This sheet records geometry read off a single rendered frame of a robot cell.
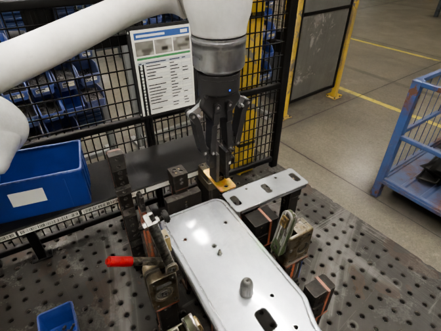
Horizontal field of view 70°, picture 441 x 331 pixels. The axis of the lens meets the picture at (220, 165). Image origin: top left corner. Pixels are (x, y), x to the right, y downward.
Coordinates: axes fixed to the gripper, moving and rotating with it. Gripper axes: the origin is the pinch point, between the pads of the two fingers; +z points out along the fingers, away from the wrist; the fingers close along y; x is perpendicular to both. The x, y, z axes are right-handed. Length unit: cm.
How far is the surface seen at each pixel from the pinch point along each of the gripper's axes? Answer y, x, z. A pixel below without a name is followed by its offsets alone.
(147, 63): -4, -54, -5
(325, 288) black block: -17.4, 21.3, 30.3
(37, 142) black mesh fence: 34, -55, 14
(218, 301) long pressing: 7.0, 11.9, 29.2
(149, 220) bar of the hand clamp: 16.5, 0.6, 7.7
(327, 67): -261, -204, 87
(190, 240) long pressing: 4.7, -7.7, 29.2
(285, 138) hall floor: -167, -158, 129
